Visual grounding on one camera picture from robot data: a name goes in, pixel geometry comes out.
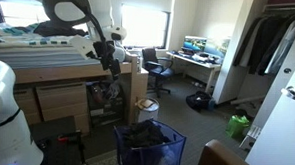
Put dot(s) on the blue mesh laundry hamper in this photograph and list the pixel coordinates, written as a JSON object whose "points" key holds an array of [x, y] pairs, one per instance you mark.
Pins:
{"points": [[168, 153]]}

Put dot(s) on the dark clothes in hamper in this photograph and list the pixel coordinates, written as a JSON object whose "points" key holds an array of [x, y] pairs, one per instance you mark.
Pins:
{"points": [[144, 134]]}

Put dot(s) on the white trash can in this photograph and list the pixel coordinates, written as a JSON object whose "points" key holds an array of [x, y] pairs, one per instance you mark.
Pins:
{"points": [[147, 109]]}

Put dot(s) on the black bag on floor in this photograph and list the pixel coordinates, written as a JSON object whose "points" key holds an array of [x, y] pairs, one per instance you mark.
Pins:
{"points": [[200, 100]]}

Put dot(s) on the black office chair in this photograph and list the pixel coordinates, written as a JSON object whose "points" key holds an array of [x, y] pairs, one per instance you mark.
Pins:
{"points": [[152, 64]]}

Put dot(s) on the wooden drawer dresser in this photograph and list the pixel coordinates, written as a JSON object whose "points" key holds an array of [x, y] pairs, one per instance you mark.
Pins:
{"points": [[44, 103]]}

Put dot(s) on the dark pile on bed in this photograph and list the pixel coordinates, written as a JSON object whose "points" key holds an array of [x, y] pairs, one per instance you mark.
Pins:
{"points": [[50, 28]]}

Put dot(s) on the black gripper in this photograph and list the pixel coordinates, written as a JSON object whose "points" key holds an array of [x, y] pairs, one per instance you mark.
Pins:
{"points": [[105, 55]]}

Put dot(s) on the computer monitor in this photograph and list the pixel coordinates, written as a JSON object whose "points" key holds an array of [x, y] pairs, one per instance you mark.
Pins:
{"points": [[197, 44]]}

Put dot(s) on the brown wooden chair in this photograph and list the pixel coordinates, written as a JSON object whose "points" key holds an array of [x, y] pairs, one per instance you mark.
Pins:
{"points": [[215, 153]]}

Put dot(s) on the hanging dark clothes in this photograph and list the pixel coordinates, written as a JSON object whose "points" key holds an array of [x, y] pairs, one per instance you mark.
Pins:
{"points": [[266, 44]]}

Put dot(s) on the silver door handle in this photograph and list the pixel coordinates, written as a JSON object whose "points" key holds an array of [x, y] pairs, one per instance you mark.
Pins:
{"points": [[289, 92]]}

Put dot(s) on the white door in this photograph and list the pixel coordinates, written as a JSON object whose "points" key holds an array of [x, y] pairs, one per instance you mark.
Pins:
{"points": [[276, 142]]}

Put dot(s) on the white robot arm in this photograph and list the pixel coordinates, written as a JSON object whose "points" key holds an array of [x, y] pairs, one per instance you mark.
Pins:
{"points": [[16, 144]]}

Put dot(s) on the white desk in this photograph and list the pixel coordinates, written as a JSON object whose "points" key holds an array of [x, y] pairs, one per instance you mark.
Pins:
{"points": [[213, 68]]}

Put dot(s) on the green shopping bag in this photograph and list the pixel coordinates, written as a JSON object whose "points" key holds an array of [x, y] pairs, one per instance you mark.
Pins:
{"points": [[236, 126]]}

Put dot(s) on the wooden loft bed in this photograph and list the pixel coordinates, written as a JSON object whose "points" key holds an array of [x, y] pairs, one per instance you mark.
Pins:
{"points": [[27, 57]]}

